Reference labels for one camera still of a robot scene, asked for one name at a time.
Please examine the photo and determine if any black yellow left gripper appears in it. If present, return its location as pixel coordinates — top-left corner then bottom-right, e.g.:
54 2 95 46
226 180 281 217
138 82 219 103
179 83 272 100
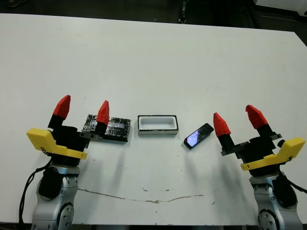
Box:
26 95 110 166

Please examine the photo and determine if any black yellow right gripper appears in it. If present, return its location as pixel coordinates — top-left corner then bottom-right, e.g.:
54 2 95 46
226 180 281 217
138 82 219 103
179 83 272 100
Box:
213 104 307 177

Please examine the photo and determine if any black foil-wrapped box lid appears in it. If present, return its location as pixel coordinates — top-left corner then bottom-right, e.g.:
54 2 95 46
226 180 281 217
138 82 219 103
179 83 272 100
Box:
81 114 131 143

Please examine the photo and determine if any black phone-like camera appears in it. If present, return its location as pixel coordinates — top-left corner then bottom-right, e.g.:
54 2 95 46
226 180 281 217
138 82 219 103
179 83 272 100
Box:
183 123 214 150

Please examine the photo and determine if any white background furniture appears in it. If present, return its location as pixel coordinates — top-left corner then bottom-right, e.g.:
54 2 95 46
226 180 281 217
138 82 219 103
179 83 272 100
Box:
254 0 307 15

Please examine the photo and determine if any white camera box base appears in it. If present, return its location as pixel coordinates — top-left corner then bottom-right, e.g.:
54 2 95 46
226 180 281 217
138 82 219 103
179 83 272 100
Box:
137 115 179 137

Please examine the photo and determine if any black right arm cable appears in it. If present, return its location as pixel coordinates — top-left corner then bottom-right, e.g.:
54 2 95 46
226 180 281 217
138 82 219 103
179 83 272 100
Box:
279 167 307 195

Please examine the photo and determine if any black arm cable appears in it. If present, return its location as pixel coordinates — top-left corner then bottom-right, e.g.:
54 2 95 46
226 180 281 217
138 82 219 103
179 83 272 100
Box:
19 159 52 225
279 167 307 195

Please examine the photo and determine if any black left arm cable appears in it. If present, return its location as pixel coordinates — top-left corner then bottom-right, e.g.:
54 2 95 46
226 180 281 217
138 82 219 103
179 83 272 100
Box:
19 159 52 225

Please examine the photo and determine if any black background post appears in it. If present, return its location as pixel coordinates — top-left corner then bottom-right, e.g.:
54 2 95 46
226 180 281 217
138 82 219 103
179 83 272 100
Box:
178 0 188 23

